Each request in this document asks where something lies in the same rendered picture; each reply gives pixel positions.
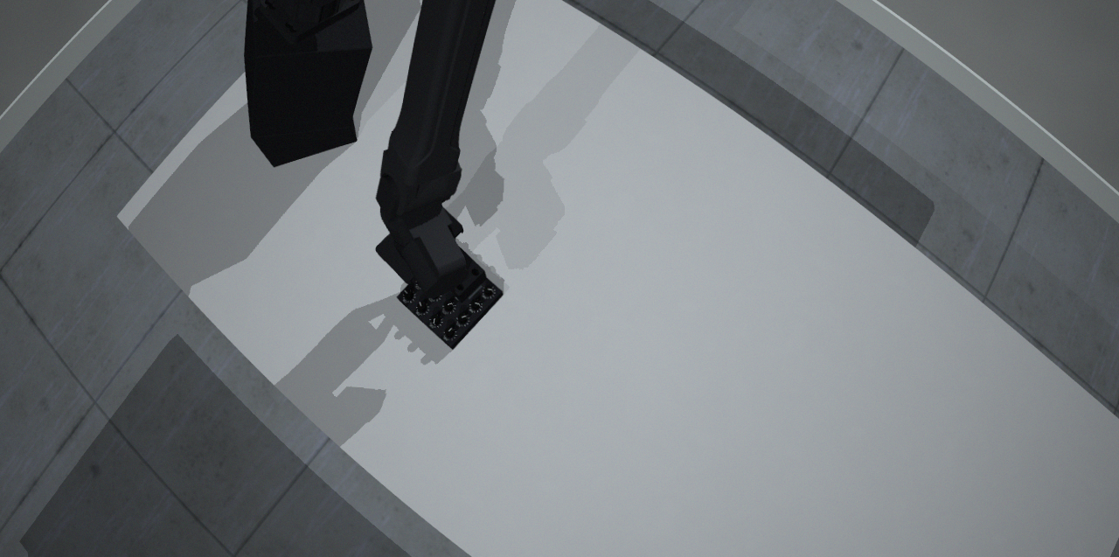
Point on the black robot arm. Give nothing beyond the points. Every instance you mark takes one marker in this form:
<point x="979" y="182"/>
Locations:
<point x="421" y="165"/>

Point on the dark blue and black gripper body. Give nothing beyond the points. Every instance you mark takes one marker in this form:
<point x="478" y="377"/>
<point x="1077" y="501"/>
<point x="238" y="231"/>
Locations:
<point x="387" y="251"/>

